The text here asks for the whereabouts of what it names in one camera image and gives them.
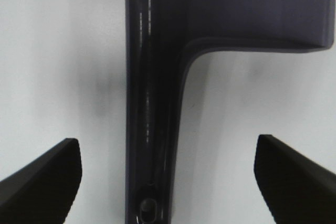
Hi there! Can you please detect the purple plastic dustpan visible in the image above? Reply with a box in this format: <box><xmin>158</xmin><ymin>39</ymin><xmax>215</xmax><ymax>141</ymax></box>
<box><xmin>125</xmin><ymin>0</ymin><xmax>335</xmax><ymax>223</ymax></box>

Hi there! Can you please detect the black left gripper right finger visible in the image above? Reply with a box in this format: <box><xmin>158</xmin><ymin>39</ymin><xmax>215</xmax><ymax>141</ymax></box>
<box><xmin>254</xmin><ymin>135</ymin><xmax>335</xmax><ymax>223</ymax></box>

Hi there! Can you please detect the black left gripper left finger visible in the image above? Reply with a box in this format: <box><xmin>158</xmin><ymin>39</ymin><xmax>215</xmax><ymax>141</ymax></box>
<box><xmin>1</xmin><ymin>138</ymin><xmax>80</xmax><ymax>223</ymax></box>

